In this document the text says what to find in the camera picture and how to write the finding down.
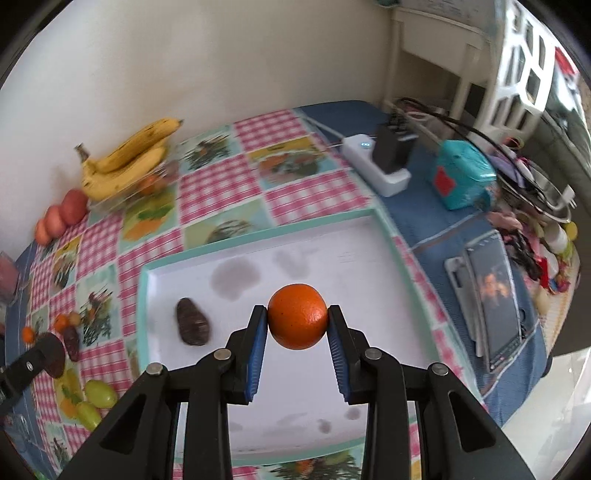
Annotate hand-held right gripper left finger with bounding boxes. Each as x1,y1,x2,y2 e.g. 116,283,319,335
60,305,269,480

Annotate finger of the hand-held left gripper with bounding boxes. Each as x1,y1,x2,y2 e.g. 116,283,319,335
0,333,65,407

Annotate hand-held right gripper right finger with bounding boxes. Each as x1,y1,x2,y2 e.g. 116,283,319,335
327,305,536,480

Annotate dark brown date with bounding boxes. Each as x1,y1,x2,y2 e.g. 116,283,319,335
175,297,212,346
44,344,66,378
64,327,81,361

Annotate white tray with teal rim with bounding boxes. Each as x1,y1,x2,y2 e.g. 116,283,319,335
137,208,467,467

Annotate green grape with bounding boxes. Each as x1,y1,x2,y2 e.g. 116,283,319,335
76,401,103,430
84,379,118,409

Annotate grey flat case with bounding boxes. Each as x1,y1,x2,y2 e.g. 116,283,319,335
444,231,504,358

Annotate black smartphone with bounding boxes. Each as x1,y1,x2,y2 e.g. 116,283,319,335
464,231,527,374

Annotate pink checkered printed tablecloth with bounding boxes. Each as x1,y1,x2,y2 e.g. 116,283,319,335
18,108,490,480

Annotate white power strip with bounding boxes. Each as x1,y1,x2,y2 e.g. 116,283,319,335
342,134,411,198

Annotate clear glass bowl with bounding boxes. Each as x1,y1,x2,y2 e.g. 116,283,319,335
88,157,181,215

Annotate black charger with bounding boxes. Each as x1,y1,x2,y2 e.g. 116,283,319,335
372,121,416,175

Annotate teal box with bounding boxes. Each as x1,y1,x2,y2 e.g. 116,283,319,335
431,140,497,211

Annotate pile of colourful clutter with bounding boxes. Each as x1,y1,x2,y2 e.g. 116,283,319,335
489,208,583,315

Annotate yellow banana bunch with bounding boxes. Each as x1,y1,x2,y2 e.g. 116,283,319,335
75,117,184,202

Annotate metal bowl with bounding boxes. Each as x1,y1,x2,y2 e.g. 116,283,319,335
501,157,575,224

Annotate white stool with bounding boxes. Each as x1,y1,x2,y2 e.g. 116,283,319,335
383,4,497,123

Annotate white lattice rack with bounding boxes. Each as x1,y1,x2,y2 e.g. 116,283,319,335
480,0,561,144

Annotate white cable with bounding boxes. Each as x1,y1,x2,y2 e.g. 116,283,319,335
302,117,347,141

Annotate black cable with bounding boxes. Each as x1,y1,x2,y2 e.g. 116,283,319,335
394,97,555,195

